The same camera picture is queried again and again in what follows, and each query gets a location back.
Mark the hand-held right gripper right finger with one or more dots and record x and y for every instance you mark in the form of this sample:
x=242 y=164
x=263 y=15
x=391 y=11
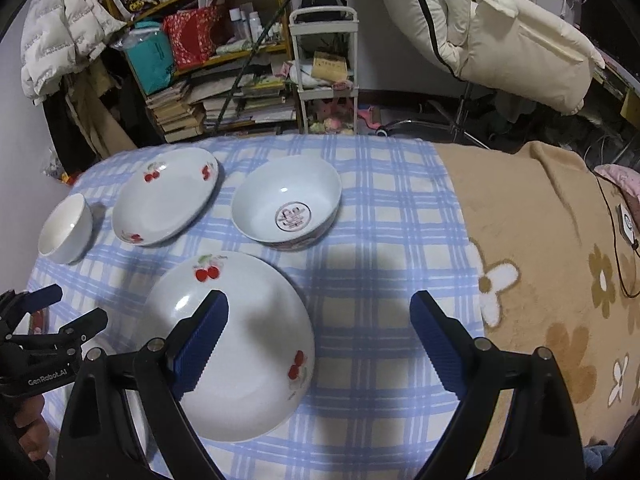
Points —
x=440 y=345

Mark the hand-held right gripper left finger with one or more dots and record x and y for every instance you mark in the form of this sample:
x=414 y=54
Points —
x=200 y=345

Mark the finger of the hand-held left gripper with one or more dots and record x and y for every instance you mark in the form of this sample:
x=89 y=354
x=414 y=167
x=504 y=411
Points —
x=85 y=327
x=45 y=296

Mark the large cherry print bowl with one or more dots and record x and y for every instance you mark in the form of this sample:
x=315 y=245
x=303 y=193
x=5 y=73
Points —
x=260 y=320

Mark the grey round plate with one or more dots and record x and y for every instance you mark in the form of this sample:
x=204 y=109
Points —
x=62 y=230

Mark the white plate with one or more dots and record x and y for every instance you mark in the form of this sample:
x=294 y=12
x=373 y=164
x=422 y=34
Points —
x=129 y=415

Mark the cherry print plate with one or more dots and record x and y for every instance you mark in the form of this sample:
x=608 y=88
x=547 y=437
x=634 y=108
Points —
x=165 y=195

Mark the white bowl with red emblem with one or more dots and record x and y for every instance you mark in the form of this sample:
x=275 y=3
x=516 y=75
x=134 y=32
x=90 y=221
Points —
x=280 y=190

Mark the person's left hand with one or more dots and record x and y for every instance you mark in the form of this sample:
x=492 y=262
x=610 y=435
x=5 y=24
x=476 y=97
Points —
x=31 y=427

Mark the blue plaid cloth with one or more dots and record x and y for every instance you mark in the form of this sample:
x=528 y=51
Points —
x=390 y=240

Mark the beige floral blanket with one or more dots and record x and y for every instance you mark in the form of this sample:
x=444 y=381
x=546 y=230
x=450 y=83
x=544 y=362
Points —
x=540 y=240

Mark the black hanging garment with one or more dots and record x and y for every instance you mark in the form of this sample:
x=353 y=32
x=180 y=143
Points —
x=57 y=130

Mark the beige hanging coat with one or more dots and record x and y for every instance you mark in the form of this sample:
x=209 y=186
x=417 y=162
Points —
x=97 y=110

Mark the stack of books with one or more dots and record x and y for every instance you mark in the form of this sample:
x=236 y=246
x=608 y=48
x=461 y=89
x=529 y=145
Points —
x=175 y=110

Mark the pink pillow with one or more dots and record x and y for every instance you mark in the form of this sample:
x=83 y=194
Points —
x=620 y=176

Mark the teal storage box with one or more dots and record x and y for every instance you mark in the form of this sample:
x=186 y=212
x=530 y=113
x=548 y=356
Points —
x=150 y=57

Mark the white puffer jacket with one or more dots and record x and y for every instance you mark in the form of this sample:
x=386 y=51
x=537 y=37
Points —
x=65 y=25

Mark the white trolley cart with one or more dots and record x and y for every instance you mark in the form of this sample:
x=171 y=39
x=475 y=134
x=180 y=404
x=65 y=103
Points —
x=325 y=90

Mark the wooden bookshelf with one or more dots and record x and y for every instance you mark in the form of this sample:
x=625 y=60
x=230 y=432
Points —
x=235 y=65

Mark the red bag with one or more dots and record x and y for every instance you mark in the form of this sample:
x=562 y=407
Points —
x=192 y=37

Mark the thin dark pole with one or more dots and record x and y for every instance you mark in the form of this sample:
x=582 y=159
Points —
x=255 y=47

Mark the cream office chair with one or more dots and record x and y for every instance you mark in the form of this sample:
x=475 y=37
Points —
x=500 y=25

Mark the group of white bottles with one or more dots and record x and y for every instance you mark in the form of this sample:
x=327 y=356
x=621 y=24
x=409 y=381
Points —
x=245 y=22

